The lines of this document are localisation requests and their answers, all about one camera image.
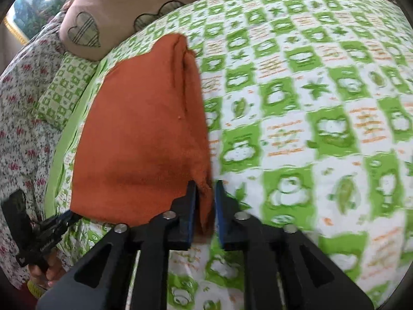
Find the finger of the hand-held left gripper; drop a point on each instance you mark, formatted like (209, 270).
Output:
(63, 221)

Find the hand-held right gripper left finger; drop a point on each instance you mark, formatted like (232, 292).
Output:
(192, 203)

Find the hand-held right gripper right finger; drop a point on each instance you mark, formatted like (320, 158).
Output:
(220, 208)

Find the orange knit sweater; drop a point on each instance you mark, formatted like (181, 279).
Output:
(135, 129)

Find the person's left hand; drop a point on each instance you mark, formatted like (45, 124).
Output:
(48, 271)

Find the green checked bed sheet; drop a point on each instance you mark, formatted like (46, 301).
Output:
(290, 135)

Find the floral patterned cloth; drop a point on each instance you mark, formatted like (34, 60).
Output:
(19, 119)

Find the green checked pillow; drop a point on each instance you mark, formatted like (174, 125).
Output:
(61, 93)

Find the gold framed painting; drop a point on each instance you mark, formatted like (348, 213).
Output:
(35, 3)

